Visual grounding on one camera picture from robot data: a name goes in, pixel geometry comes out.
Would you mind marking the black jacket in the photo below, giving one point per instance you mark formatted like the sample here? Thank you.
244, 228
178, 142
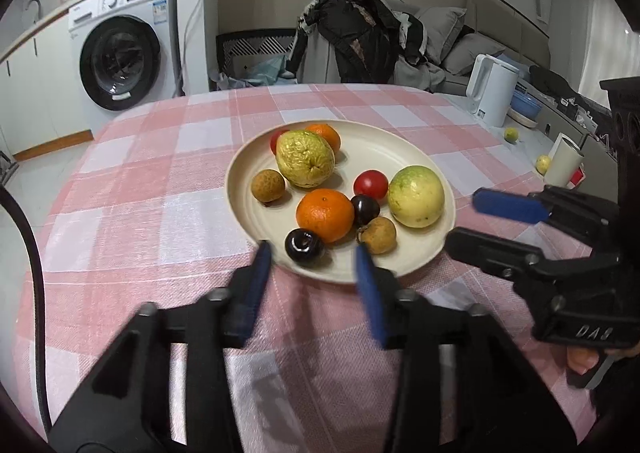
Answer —
350, 38

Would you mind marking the blue bowl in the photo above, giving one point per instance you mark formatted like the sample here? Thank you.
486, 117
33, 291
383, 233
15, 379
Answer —
526, 105

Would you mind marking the grey pillow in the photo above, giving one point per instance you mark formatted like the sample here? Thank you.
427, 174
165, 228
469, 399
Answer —
472, 53
442, 33

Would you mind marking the pink checked tablecloth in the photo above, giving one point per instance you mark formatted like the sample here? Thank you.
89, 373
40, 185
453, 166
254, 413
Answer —
150, 213

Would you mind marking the white cup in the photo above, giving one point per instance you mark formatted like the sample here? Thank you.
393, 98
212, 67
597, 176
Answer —
564, 160

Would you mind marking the person's right hand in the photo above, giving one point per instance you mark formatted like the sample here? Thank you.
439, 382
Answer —
582, 360

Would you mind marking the small green fruit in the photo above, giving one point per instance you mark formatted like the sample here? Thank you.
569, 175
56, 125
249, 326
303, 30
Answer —
510, 134

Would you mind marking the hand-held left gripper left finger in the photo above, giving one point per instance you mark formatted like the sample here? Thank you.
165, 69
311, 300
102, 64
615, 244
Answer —
255, 283

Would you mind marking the cream round plate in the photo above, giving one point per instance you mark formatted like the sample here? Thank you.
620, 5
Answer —
400, 153

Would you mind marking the black plastic crate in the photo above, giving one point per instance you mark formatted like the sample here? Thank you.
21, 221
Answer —
250, 53

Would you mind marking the small yellow fruit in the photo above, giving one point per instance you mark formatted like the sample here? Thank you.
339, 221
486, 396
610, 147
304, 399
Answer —
543, 164

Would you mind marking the white electric kettle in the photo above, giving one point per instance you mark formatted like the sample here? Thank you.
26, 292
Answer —
492, 90

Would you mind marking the dark purple plum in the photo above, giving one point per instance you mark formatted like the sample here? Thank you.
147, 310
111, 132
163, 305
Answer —
365, 209
304, 245

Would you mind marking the wrinkled yellow guava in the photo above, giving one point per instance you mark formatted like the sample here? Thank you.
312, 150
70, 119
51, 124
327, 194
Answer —
305, 158

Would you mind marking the smooth pale green guava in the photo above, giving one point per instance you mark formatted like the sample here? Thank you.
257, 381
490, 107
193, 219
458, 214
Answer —
416, 196

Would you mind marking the orange tangerine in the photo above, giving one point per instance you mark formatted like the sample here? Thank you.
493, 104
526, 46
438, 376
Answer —
327, 134
325, 215

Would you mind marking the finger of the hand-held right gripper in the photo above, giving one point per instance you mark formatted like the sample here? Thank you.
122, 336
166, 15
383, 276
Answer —
510, 205
490, 253

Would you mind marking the red cherry tomato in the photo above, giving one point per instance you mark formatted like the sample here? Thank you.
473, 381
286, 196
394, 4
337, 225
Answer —
371, 184
276, 139

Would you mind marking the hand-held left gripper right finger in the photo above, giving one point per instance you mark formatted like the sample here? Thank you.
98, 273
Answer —
372, 298

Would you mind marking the white washing machine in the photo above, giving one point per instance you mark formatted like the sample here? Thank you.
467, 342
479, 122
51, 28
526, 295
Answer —
125, 48

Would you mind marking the brown longan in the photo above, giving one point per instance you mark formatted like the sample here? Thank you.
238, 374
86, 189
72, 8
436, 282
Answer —
268, 186
378, 234

